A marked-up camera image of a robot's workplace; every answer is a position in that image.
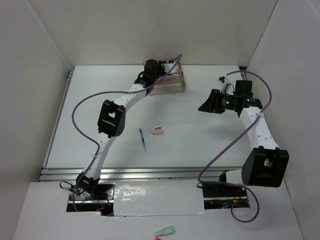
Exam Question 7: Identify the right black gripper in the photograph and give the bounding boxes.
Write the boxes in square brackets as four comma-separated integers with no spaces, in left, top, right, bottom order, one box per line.
[198,88,239,114]

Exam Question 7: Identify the blue gel pen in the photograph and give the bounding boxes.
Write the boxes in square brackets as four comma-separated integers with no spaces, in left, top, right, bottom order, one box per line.
[139,128,147,153]

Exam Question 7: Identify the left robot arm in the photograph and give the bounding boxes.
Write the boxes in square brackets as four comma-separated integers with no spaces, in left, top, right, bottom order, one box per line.
[71,59,166,200]

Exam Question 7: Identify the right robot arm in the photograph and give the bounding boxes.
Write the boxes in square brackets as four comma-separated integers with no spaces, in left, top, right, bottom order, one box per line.
[198,80,290,196]

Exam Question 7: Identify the tiered clear acrylic organizer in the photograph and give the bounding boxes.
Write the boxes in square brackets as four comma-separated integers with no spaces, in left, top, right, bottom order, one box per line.
[141,59,185,96]

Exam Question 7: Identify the pink eraser with sharpener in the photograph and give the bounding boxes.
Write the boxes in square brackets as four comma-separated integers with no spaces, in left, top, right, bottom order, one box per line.
[150,126,164,135]

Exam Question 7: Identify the white front cover board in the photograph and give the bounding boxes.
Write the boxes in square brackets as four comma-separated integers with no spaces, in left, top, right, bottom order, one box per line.
[113,180,205,217]

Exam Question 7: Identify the green clear object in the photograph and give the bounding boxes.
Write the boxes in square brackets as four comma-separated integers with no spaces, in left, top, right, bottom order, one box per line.
[154,226,176,238]

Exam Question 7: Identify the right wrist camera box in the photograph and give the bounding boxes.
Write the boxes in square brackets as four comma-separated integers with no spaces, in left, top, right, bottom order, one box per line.
[218,75,230,86]

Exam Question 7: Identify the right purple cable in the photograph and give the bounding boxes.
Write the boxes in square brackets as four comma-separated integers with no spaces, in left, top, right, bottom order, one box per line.
[197,70,273,223]

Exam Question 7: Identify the purple cable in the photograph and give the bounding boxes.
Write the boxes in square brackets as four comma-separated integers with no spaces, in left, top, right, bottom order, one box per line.
[71,53,183,213]
[197,70,273,223]

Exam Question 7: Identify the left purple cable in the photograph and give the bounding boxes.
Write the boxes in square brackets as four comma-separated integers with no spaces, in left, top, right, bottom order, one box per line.
[71,53,183,213]

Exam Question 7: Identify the aluminium frame rail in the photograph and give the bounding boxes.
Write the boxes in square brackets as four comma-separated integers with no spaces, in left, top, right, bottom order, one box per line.
[39,65,251,182]

